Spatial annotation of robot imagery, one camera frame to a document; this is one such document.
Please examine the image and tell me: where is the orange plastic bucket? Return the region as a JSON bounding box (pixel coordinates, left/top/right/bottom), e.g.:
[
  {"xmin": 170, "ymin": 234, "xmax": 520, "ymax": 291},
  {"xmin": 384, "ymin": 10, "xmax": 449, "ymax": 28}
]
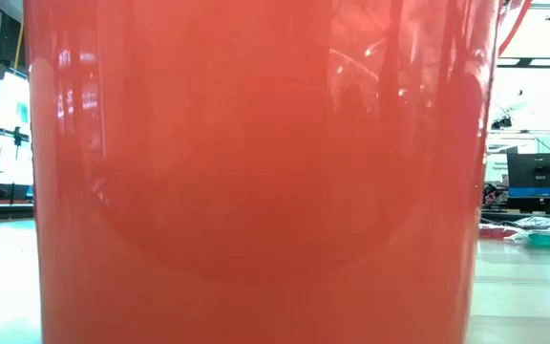
[{"xmin": 22, "ymin": 0, "xmax": 533, "ymax": 344}]

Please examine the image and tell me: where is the black background desk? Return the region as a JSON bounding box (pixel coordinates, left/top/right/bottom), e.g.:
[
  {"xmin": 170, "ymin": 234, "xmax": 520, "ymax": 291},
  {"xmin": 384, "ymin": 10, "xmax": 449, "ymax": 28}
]
[{"xmin": 482, "ymin": 193, "xmax": 550, "ymax": 216}]

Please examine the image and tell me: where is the white Hershey's cookies bar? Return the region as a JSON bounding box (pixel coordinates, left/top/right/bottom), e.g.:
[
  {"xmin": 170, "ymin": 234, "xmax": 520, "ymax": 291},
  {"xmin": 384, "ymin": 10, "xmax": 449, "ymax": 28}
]
[{"xmin": 513, "ymin": 215, "xmax": 550, "ymax": 231}]

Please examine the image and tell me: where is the black computer monitor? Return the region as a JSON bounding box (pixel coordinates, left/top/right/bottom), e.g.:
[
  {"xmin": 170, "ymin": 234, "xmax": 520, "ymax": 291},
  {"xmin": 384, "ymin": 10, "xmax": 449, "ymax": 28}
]
[{"xmin": 506, "ymin": 152, "xmax": 550, "ymax": 199}]

